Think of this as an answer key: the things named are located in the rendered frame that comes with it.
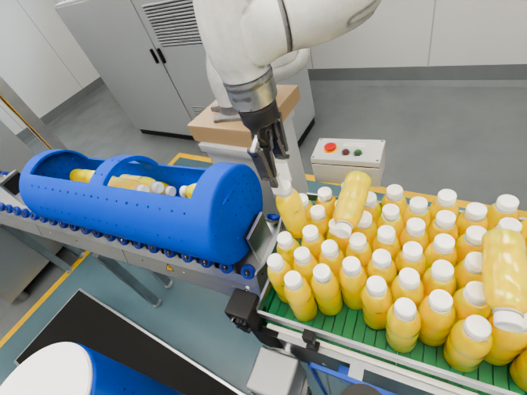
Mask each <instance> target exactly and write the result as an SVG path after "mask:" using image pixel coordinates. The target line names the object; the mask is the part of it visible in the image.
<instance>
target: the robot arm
mask: <svg viewBox="0 0 527 395"><path fill-rule="evenodd" d="M381 1H382V0H193V6H194V14H195V17H196V21H197V24H198V30H199V34H200V37H201V40H202V44H203V45H204V48H205V51H206V70H207V77H208V79H209V84H210V86H211V89H212V91H213V94H214V96H215V98H216V101H217V104H213V105H212V106H211V108H210V109H211V111H212V112H218V115H217V116H216V117H215V118H214V119H213V122H214V123H220V122H228V121H242V124H243V125H244V126H245V127H246V128H247V129H249V130H250V133H251V139H252V141H253V144H252V147H248V148H247V153H248V154H249V155H250V156H251V158H252V160H253V163H254V165H255V166H256V170H257V171H258V173H259V175H260V178H261V180H264V181H269V183H270V185H271V189H272V191H273V194H274V195H279V196H285V189H284V187H283V183H282V180H283V179H287V180H288V181H289V182H290V183H291V182H292V181H293V180H292V177H291V175H290V171H289V167H288V164H287V161H286V159H289V154H286V153H285V152H288V150H289V147H288V144H287V140H286V136H285V130H284V126H283V123H282V113H281V112H279V110H278V105H277V102H276V99H275V98H276V96H277V94H278V90H277V87H276V84H275V83H276V82H280V81H283V80H285V79H287V78H290V77H292V76H293V75H295V74H297V73H299V72H300V71H301V70H303V69H304V68H305V67H306V66H307V62H308V61H309V59H310V47H313V46H316V45H321V44H322V43H325V42H328V41H331V40H333V39H334V38H338V37H339V36H341V35H343V34H346V33H348V32H349V31H352V30H354V29H355V28H356V27H358V26H360V25H361V24H363V23H364V22H366V21H367V19H369V18H370V17H371V16H372V15H373V14H374V12H375V10H376V9H377V7H378V6H379V4H380V3H381ZM282 145H284V146H282ZM273 154H274V155H273ZM274 156H275V158H277V159H274ZM276 169H277V171H276Z"/></svg>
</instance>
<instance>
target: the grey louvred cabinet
mask: <svg viewBox="0 0 527 395"><path fill-rule="evenodd" d="M55 7H56V8H55V10H56V12H57V13H58V15H59V16H60V18H61V19H62V21H63V22H64V23H65V25H66V26H67V28H68V30H69V31H70V32H71V34H72V35H73V37H74V38H75V40H76V42H77V43H78V44H79V45H80V47H81V48H82V50H83V52H84V53H85V54H86V56H87V57H88V59H89V61H90V62H91V64H92V65H93V66H94V67H95V69H96V71H97V72H98V74H99V75H100V77H101V78H102V79H103V81H104V83H105V84H106V86H107V87H108V88H109V90H110V91H111V93H112V94H113V96H114V97H115V99H116V100H117V101H118V103H119V105H120V106H121V108H122V109H123V110H124V112H125V114H126V115H127V117H128V118H129V120H130V121H131V122H132V123H133V125H134V127H135V128H136V129H139V130H140V131H141V132H142V133H144V134H150V135H156V136H168V137H173V138H180V139H186V140H194V137H193V136H192V135H191V132H190V130H189V128H188V127H187V125H188V124H189V123H190V122H191V121H193V120H194V119H195V118H196V117H197V116H198V115H200V113H202V112H203V111H204V109H206V108H207V107H208V106H209V105H210V104H211V103H213V102H214V101H215V100H216V98H215V96H214V94H213V91H212V89H211V86H210V84H209V79H208V77H207V70H206V51H205V48H204V45H203V44H202V40H201V37H200V34H199V30H198V24H197V21H196V17H195V14H194V6H193V0H65V1H63V2H61V3H59V4H57V5H55ZM275 84H276V85H298V86H299V90H300V98H301V99H300V100H299V102H298V103H297V105H296V106H295V107H294V108H293V110H294V116H293V117H292V121H293V128H294V131H295V134H296V141H297V144H298V147H300V145H301V144H302V142H303V141H304V140H305V138H306V136H307V134H308V133H309V132H310V130H311V129H312V127H313V126H314V124H315V122H314V116H315V112H314V103H313V98H312V94H311V85H310V80H309V75H308V71H307V66H306V67H305V68H304V69H303V70H301V71H300V72H299V73H297V74H295V75H293V76H292V77H290V78H287V79H285V80H283V81H280V82H276V83H275Z"/></svg>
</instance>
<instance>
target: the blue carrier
mask: <svg viewBox="0 0 527 395"><path fill-rule="evenodd" d="M136 161H137V162H136ZM74 169H88V170H95V172H94V173H93V175H92V177H91V179H90V181H89V183H83V182H78V181H72V180H70V173H71V171H72V170H74ZM123 174H129V175H135V176H147V177H151V178H152V179H155V180H156V181H162V182H165V183H167V184H169V185H170V186H171V187H175V188H176V195H175V196H170V195H164V194H155V193H150V192H144V191H138V190H129V189H124V188H118V187H109V186H108V183H109V181H110V179H111V177H112V176H115V177H119V176H121V175H123ZM193 183H197V184H196V186H195V188H194V190H193V193H192V195H191V198H185V197H181V196H180V188H181V187H182V186H189V185H191V184H193ZM19 190H20V196H21V198H22V200H23V202H24V204H25V205H26V206H27V207H28V208H29V209H30V210H31V211H32V212H34V213H35V214H37V215H39V216H41V217H44V218H47V219H52V220H56V221H59V222H62V223H67V224H71V225H74V226H79V227H83V228H86V229H89V230H95V231H98V232H101V233H104V234H110V235H113V236H116V237H121V238H125V239H128V240H131V241H136V242H140V243H143V244H146V245H151V246H155V247H158V248H164V249H167V250H170V251H173V252H179V253H182V254H184V255H190V256H194V257H197V258H200V259H205V260H208V261H212V262H215V263H220V264H223V265H231V264H234V263H236V262H238V261H240V260H241V259H242V258H243V257H244V256H245V255H246V254H247V253H248V251H249V250H250V249H249V247H248V245H247V244H246V242H245V240H244V236H245V233H246V231H247V230H248V228H249V225H250V223H251V222H252V220H253V218H254V216H255V214H257V215H259V213H260V212H262V211H263V195H262V190H261V185H260V181H259V179H258V177H257V175H256V173H255V172H254V171H253V170H252V169H251V168H250V167H249V166H248V165H244V164H240V163H230V162H219V163H216V164H215V165H212V166H210V167H209V168H208V169H204V168H195V167H187V166H178V165H161V164H158V163H157V162H156V161H154V160H152V159H150V158H148V157H144V156H139V155H129V154H121V155H117V156H114V157H112V158H109V159H101V158H88V157H86V156H85V155H84V154H81V153H79V152H77V151H73V150H47V151H44V152H41V153H40V154H37V155H35V156H34V157H33V158H32V159H31V160H30V161H29V162H28V163H27V164H26V165H25V166H24V168H23V170H22V173H21V174H20V180H19Z"/></svg>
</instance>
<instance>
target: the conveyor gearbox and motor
mask: <svg viewBox="0 0 527 395"><path fill-rule="evenodd" d="M300 362H301V361H300V359H299V358H298V357H296V356H295V355H293V352H292V351H291V350H288V349H286V348H282V347H281V348H280V349H279V348H276V347H271V348H269V347H266V346H261V347H260V351H259V353H258V355H257V357H256V361H255V363H254V365H253V369H252V371H251V373H250V376H249V379H248V382H247V383H246V388H247V389H248V390H249V392H250V393H251V394H253V395H312V392H311V389H310V387H309V385H308V383H307V376H306V371H305V370H304V368H303V366H302V364H301V363H300Z"/></svg>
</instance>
